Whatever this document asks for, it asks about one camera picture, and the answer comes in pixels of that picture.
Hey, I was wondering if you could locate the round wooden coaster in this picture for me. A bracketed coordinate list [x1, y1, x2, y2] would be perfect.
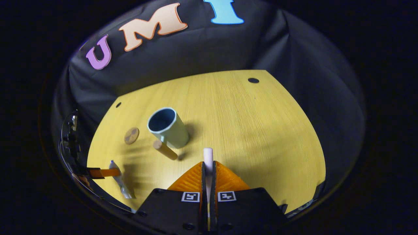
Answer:
[124, 127, 140, 145]

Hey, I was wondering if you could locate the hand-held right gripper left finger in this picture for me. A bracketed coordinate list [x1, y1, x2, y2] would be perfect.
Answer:
[132, 162, 207, 235]

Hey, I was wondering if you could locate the pale blue cup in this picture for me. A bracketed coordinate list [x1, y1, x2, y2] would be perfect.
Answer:
[147, 107, 190, 161]

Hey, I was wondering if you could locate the black backdrop cloth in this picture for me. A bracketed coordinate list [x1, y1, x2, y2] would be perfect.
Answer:
[51, 0, 366, 203]

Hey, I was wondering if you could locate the white toothpaste tube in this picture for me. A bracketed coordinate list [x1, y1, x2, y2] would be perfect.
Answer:
[109, 160, 136, 199]

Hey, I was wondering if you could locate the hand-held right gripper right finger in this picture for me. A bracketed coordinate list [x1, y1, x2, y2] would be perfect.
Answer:
[211, 161, 289, 235]

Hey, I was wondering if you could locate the yellow wooden desktop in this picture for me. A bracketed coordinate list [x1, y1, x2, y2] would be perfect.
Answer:
[87, 70, 326, 214]

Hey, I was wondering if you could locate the pink toothbrush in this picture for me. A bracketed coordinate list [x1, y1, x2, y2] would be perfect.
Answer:
[203, 148, 214, 222]

